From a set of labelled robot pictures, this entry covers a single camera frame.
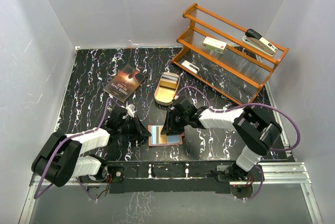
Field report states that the black front mounting rail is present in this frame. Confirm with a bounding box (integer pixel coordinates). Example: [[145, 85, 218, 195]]
[[78, 160, 265, 196]]

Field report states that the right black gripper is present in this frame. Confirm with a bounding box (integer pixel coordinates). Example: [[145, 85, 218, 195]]
[[161, 109, 188, 136]]

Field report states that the credit card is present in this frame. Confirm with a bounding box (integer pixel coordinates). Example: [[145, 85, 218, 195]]
[[158, 135, 168, 144]]

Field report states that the beige oval card tray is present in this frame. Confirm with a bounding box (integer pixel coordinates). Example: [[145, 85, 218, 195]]
[[154, 78, 180, 106]]

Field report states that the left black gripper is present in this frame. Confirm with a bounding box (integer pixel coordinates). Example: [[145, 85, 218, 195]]
[[118, 115, 151, 140]]

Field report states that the small white black device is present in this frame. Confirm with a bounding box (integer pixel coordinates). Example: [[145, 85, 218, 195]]
[[181, 60, 200, 74]]

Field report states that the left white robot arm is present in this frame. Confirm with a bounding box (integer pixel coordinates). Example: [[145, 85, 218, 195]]
[[31, 106, 151, 187]]

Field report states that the dark paperback book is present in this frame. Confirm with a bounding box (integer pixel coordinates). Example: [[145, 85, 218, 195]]
[[103, 64, 147, 103]]

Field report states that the black beige stapler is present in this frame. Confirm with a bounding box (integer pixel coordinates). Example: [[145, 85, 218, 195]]
[[242, 28, 278, 57]]

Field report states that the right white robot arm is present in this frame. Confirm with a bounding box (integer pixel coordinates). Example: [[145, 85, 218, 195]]
[[161, 96, 282, 181]]

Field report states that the orange wooden shelf rack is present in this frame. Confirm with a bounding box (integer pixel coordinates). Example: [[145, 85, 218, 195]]
[[173, 3, 289, 104]]

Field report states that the white staples box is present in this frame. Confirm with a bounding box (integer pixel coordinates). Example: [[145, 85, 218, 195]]
[[202, 37, 227, 54]]

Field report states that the pink leather card holder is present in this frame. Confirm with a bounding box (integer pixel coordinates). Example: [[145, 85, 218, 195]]
[[148, 125, 184, 147]]

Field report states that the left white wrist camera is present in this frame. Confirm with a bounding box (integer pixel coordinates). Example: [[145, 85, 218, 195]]
[[125, 104, 135, 118]]

